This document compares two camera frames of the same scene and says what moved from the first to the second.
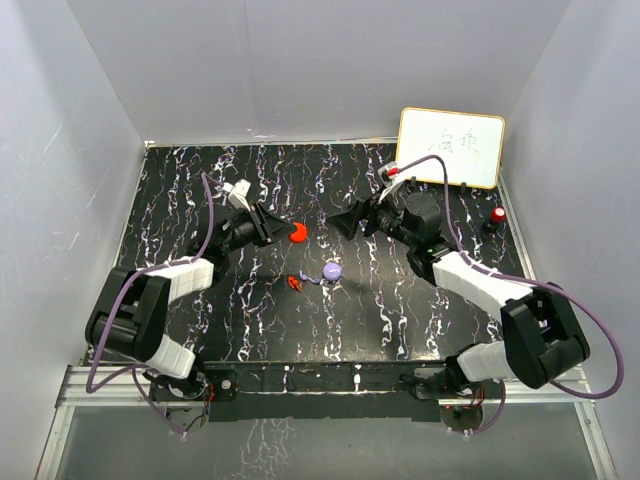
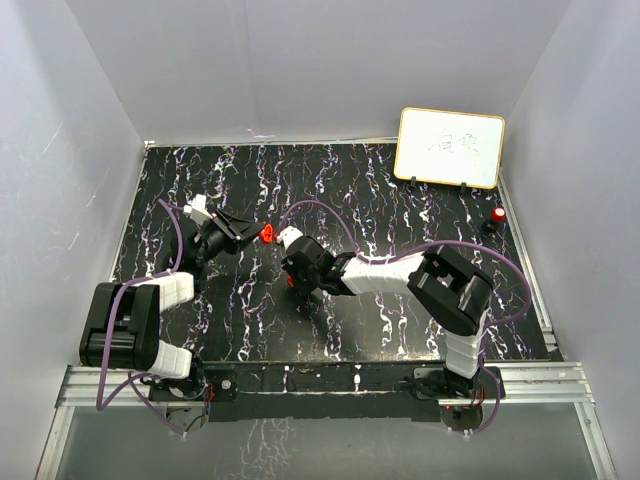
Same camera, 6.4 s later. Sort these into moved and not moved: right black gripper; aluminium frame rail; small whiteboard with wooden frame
Moved: right black gripper
Not moved: small whiteboard with wooden frame; aluminium frame rail
